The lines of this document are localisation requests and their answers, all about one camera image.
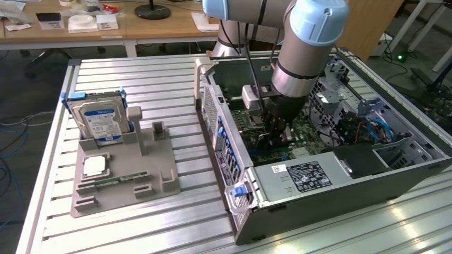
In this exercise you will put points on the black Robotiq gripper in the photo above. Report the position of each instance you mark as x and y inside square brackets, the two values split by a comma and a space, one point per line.
[285, 108]

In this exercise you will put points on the plain white box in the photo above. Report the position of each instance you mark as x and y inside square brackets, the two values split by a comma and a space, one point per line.
[107, 22]

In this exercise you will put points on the blue case latch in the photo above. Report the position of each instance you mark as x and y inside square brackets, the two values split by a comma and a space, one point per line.
[237, 191]

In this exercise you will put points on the blue expansion slot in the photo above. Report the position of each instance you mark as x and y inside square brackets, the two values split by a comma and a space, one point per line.
[253, 152]

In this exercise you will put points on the black plastic duct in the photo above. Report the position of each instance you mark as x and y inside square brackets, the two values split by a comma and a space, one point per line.
[360, 161]

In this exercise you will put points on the silver metal bracket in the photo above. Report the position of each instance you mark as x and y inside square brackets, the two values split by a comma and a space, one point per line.
[329, 101]

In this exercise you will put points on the white box with tape roll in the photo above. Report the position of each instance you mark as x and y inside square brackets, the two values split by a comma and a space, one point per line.
[83, 24]

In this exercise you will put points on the grey open PC case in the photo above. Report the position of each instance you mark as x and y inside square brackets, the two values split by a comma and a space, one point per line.
[317, 211]

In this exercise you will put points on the CPU socket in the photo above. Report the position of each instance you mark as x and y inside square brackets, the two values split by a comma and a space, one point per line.
[256, 119]

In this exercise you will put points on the clear plastic bag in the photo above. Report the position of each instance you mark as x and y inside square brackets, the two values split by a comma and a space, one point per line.
[12, 12]

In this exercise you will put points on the white box with black top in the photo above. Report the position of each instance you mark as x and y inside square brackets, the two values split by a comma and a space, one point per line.
[49, 21]

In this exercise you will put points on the metal disk bay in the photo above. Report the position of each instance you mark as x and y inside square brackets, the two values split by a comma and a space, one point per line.
[409, 153]

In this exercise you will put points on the grey power supply unit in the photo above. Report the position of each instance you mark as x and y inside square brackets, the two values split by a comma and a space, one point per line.
[279, 182]

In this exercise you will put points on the grey plastic parts rack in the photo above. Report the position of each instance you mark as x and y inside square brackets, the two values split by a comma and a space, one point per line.
[155, 161]

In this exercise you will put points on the silver CPU chip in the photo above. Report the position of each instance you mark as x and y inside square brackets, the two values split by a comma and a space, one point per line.
[95, 168]

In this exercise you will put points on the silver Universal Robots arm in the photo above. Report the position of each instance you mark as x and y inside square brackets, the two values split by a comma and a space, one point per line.
[303, 47]

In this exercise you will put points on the wooden cabinet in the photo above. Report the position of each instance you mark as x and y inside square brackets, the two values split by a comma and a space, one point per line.
[373, 26]

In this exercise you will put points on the black office chair base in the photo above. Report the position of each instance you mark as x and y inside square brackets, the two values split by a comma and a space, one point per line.
[45, 56]

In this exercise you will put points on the black round lamp base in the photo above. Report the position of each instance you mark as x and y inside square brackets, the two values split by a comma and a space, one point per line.
[152, 12]

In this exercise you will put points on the blue slot retainer clip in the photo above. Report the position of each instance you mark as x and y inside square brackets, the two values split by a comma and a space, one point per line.
[231, 157]
[221, 132]
[227, 145]
[220, 121]

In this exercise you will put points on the white power box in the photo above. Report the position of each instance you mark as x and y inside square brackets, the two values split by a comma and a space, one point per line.
[380, 46]

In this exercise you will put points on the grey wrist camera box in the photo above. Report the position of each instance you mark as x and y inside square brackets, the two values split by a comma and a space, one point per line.
[251, 98]

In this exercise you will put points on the installed RAM stick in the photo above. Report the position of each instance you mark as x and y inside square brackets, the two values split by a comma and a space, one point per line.
[252, 130]

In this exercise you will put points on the white tape roll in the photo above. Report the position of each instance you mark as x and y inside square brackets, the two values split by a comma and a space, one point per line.
[65, 3]

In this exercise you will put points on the hard disk with blue caddy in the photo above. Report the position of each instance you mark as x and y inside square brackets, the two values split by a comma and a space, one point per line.
[101, 119]

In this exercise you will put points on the white paper stack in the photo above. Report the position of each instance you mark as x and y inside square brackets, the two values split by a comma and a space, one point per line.
[203, 23]

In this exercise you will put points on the white paper slip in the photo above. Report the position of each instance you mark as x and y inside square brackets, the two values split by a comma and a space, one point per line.
[17, 27]

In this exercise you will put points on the device with green light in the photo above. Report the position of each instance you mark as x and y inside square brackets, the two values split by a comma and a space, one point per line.
[400, 57]

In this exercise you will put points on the green RAM stick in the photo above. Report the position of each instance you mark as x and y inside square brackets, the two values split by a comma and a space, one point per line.
[120, 180]

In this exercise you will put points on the silver chipset heatsink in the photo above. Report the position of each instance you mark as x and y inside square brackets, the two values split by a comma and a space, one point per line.
[303, 152]

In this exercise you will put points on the red package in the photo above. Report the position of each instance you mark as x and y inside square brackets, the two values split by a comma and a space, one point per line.
[109, 8]

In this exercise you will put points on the wooden desk white frame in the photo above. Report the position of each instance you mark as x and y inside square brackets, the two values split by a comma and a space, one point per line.
[165, 29]
[52, 37]

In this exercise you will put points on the green motherboard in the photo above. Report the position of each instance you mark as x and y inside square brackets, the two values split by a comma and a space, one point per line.
[311, 137]

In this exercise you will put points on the black floor stand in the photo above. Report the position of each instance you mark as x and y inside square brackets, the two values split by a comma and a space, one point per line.
[428, 79]

